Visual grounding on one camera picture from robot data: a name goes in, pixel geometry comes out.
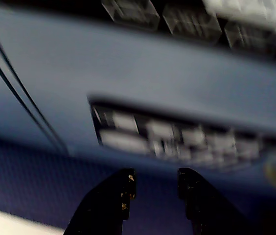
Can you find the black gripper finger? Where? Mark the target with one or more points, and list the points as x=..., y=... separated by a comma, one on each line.
x=103, y=210
x=209, y=213

